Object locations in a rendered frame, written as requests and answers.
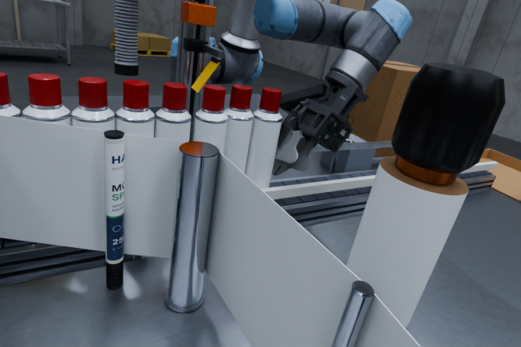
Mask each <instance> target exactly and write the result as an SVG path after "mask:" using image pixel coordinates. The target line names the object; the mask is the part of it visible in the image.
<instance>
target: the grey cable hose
mask: <svg viewBox="0 0 521 347"><path fill-rule="evenodd" d="M115 1H116V2H117V3H116V4H115V5H116V7H115V9H117V10H115V12H116V14H115V16H117V17H115V19H116V21H115V22H116V24H115V26H116V28H115V29H116V31H115V33H116V34H115V36H116V38H115V39H116V41H115V42H116V44H115V46H116V48H115V49H116V51H115V52H116V54H115V55H116V57H115V58H116V60H115V61H114V73H115V74H119V75H124V76H137V75H138V74H139V64H138V63H137V61H138V59H137V57H138V56H137V54H138V53H137V51H138V50H137V48H138V46H137V45H139V44H138V43H137V42H138V40H137V39H138V37H137V36H138V34H137V33H138V32H139V31H138V29H139V28H138V27H137V26H138V24H137V23H138V22H139V21H138V17H137V16H138V15H139V14H138V12H139V11H138V10H137V9H139V7H138V5H139V4H138V3H137V2H139V0H115Z"/></svg>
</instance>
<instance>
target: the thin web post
mask: <svg viewBox="0 0 521 347"><path fill-rule="evenodd" d="M373 296H374V289H373V288H372V287H371V285H370V284H369V283H366V282H364V281H362V280H357V281H354V282H353V283H352V286H351V289H350V292H349V294H348V297H347V301H346V303H345V306H344V309H343V313H342V315H341V318H340V321H339V324H338V326H337V329H336V333H335V335H334V338H333V342H332V345H331V347H354V346H355V344H356V341H357V338H358V335H359V334H360V331H361V328H362V325H363V323H364V319H365V318H366V315H367V312H368V309H369V307H370V305H371V302H372V299H373Z"/></svg>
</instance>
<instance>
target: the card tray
mask: <svg viewBox="0 0 521 347"><path fill-rule="evenodd" d="M492 161H495V162H497V163H498V165H497V167H496V168H495V169H492V170H487V171H488V172H491V173H492V174H493V175H495V176H496V178H495V180H494V182H493V185H492V187H491V188H492V189H494V190H496V191H498V192H500V193H502V194H504V195H506V196H508V197H511V198H513V199H515V200H517V201H519V202H521V160H518V159H515V158H513V157H510V156H507V155H505V154H503V153H500V152H497V151H495V150H493V149H485V150H484V152H483V154H482V156H481V159H480V161H479V163H485V162H492Z"/></svg>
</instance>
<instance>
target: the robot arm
mask: <svg viewBox="0 0 521 347"><path fill-rule="evenodd" d="M411 24H412V16H411V15H410V14H409V10H408V9H407V8H406V7H405V6H404V5H402V4H401V3H399V2H397V1H396V0H378V1H377V2H376V3H375V5H374V6H372V7H371V10H370V12H367V11H361V10H356V9H349V8H345V7H341V6H338V5H334V4H329V3H325V2H320V1H316V0H235V3H234V6H233V13H232V16H231V20H230V24H229V29H228V31H227V32H225V33H223V34H222V36H221V40H220V43H216V41H215V39H214V38H213V37H210V41H209V45H210V46H213V47H215V48H217V49H219V50H222V51H224V58H218V57H215V56H213V55H212V54H210V53H209V56H208V64H209V62H210V61H211V60H210V59H211V57H215V58H217V59H219V60H221V61H222V64H221V65H218V67H217V68H216V69H215V70H214V72H213V73H212V75H211V76H210V77H209V79H208V80H207V81H206V83H205V85H208V84H232V85H235V84H241V85H248V84H252V83H254V82H255V81H256V79H258V78H259V76H260V74H261V71H262V68H263V63H264V62H263V61H262V60H263V55H262V52H261V51H260V47H261V46H260V44H259V43H258V41H257V37H258V33H260V34H262V35H264V36H270V37H272V38H275V39H277V40H294V41H299V42H304V43H313V44H319V45H324V46H332V47H336V48H338V49H341V50H342V51H341V52H340V54H339V55H338V57H337V58H336V59H335V60H334V62H333V64H332V65H331V67H330V71H329V72H328V73H327V75H326V76H325V80H326V81H327V83H328V84H330V87H329V88H328V87H327V86H326V85H325V84H318V85H316V86H312V87H310V88H305V89H302V90H299V91H294V92H291V93H288V94H283V95H282V96H281V102H280V106H279V107H280V108H281V109H282V110H284V111H285V112H286V113H288V116H287V117H286V118H285V119H284V120H283V122H282V123H281V130H280V135H279V139H278V146H277V150H276V154H275V159H274V166H273V170H272V174H273V175H275V176H277V175H279V174H282V173H284V172H285V171H286V170H288V169H289V168H292V169H295V170H299V171H302V172H304V171H307V170H308V169H309V167H310V164H311V163H310V161H309V153H310V152H311V151H312V149H313V148H314V147H315V146H316V145H317V144H319V145H321V146H322V147H324V148H325V149H327V150H331V151H332V152H335V153H337V151H338V150H339V149H340V147H341V146H342V145H343V143H344V142H345V141H346V139H347V137H348V136H349V135H350V134H351V133H352V131H353V130H354V129H352V128H351V125H352V123H353V121H354V118H353V117H351V116H349V114H350V112H351V110H352V109H353V108H354V106H355V105H356V104H357V102H358V101H361V102H363V103H365V102H366V100H367V99H368V97H369V96H368V95H367V94H365V93H363V92H362V91H365V90H366V88H367V86H368V85H369V84H370V83H371V82H372V80H373V79H374V77H375V76H376V74H377V73H378V72H379V70H380V69H381V68H382V66H383V65H384V64H385V62H386V60H387V59H388V58H389V57H390V55H391V54H392V52H393V51H394V50H395V48H396V47H397V46H398V45H399V44H400V43H401V41H402V38H403V36H404V35H405V34H406V32H407V31H408V29H409V27H410V26H411ZM177 55H178V37H176V38H175V39H173V41H172V44H171V53H170V56H171V69H170V82H175V79H176V67H177ZM208 64H207V65H208ZM349 117H351V118H353V120H352V122H351V124H350V123H349V122H348V119H349ZM346 118H347V119H346ZM299 130H302V131H303V132H302V135H303V136H304V138H301V136H302V135H301V133H300V132H297V131H299ZM344 136H345V137H344ZM343 138H344V139H343ZM341 141H342V142H341Z"/></svg>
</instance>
